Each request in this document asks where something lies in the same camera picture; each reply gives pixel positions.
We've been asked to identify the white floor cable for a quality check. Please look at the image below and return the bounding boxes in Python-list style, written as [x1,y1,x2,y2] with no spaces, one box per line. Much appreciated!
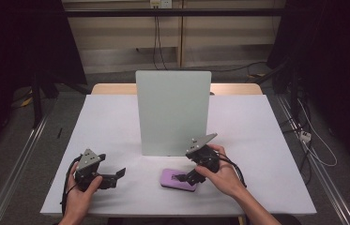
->
[297,98,338,168]

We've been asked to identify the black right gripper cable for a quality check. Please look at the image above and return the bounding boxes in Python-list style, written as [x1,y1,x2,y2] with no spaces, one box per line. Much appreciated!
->
[216,152,248,189]

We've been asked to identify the white power strip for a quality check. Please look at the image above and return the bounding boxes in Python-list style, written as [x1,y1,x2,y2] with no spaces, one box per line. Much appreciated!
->
[298,130,312,143]

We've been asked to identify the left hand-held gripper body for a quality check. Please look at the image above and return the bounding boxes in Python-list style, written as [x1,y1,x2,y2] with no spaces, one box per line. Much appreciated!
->
[75,148,103,192]

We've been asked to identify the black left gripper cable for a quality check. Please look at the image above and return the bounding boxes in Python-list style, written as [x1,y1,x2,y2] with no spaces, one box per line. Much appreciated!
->
[60,154,83,217]

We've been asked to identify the black hanging cables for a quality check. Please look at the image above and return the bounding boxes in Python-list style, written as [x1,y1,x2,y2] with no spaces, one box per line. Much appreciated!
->
[151,7,169,71]

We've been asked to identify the white whiteboard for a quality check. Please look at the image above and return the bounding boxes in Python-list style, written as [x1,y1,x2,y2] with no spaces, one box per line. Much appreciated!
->
[135,70,212,158]

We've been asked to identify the person's left hand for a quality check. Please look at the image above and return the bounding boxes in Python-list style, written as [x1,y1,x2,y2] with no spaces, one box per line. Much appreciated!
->
[62,161,104,221]

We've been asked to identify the black metal stand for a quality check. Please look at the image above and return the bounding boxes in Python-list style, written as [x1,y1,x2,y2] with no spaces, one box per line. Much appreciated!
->
[30,71,44,129]

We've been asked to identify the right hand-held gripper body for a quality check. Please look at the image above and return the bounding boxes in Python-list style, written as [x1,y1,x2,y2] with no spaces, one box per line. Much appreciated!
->
[185,132,223,174]

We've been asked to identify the black horizontal bar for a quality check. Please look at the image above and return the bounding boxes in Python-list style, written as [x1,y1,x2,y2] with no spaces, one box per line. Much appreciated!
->
[64,7,287,18]

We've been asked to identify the black floor cable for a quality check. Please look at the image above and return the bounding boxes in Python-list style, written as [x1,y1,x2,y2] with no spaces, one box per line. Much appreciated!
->
[209,61,268,74]

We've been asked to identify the metal floor rail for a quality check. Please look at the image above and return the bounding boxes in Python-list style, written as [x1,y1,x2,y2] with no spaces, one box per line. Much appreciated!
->
[0,113,51,225]
[275,93,350,225]

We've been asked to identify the purple board eraser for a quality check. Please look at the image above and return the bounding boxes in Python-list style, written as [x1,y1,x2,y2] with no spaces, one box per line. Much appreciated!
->
[160,168,199,193]

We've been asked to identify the white wall socket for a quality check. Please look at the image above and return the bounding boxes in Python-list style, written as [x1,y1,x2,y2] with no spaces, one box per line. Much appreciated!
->
[149,0,173,9]

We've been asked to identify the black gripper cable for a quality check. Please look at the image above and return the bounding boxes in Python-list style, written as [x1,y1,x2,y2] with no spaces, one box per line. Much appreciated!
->
[60,154,83,217]
[216,152,248,189]

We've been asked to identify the person's right hand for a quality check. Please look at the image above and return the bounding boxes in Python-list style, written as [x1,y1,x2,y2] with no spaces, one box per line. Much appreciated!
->
[195,143,248,199]

